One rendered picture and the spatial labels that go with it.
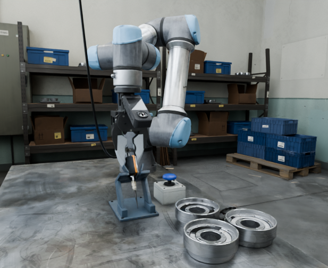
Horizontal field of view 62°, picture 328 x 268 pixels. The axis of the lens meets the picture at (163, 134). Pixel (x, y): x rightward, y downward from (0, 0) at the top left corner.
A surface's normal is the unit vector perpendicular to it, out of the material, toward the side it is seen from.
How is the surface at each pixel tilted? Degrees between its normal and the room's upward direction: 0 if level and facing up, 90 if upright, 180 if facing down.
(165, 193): 90
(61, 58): 90
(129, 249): 0
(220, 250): 90
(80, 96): 82
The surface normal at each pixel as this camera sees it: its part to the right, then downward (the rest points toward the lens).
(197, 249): -0.58, 0.10
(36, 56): 0.44, 0.12
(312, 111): -0.92, 0.04
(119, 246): 0.01, -0.99
